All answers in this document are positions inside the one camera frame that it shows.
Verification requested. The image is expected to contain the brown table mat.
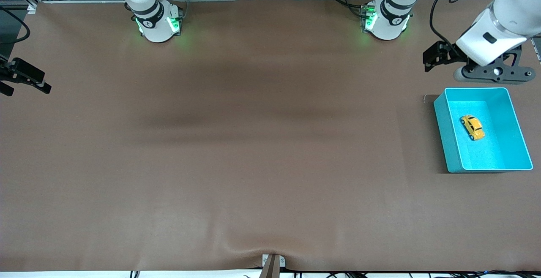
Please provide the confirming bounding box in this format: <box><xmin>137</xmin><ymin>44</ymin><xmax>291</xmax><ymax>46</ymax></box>
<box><xmin>0</xmin><ymin>0</ymin><xmax>541</xmax><ymax>273</ymax></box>

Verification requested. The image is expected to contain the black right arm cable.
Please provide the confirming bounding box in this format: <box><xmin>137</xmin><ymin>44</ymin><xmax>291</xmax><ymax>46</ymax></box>
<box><xmin>0</xmin><ymin>7</ymin><xmax>31</xmax><ymax>45</ymax></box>

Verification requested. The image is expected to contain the yellow toy beetle car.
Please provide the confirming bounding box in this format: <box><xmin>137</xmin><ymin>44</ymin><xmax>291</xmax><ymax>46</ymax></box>
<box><xmin>459</xmin><ymin>114</ymin><xmax>486</xmax><ymax>142</ymax></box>

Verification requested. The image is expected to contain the turquoise plastic bin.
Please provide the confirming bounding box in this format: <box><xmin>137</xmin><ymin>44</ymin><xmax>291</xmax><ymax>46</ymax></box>
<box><xmin>434</xmin><ymin>87</ymin><xmax>534</xmax><ymax>174</ymax></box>

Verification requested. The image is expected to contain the metal table clamp bracket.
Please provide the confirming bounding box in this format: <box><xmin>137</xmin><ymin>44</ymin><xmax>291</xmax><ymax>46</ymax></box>
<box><xmin>259</xmin><ymin>253</ymin><xmax>287</xmax><ymax>278</ymax></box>

